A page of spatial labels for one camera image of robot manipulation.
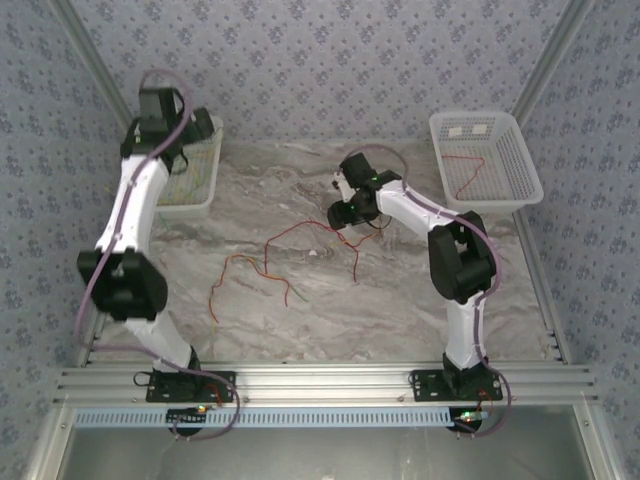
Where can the aluminium frame post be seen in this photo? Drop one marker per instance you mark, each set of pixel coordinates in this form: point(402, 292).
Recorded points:
point(552, 60)
point(95, 65)

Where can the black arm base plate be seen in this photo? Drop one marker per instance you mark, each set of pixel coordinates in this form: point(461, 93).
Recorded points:
point(425, 390)
point(165, 395)

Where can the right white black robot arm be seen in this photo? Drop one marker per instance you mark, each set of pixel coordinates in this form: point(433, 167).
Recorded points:
point(405, 205)

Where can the white basket with sticker labels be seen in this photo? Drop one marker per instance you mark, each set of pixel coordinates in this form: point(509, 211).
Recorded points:
point(527, 170)

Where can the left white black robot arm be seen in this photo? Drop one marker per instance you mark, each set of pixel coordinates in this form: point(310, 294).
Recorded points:
point(145, 205)

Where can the white sticker label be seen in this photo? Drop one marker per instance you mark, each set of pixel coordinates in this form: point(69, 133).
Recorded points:
point(454, 132)
point(479, 130)

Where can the aluminium mounting rail beam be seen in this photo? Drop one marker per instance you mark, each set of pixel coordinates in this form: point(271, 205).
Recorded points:
point(320, 382)

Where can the small LED circuit board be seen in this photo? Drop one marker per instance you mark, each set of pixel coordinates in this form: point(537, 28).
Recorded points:
point(465, 422)
point(182, 417)

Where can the grey metal sheet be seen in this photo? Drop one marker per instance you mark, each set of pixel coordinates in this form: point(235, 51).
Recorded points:
point(320, 455)

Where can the white perforated plastic basket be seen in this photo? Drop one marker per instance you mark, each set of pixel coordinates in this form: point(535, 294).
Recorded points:
point(185, 210)

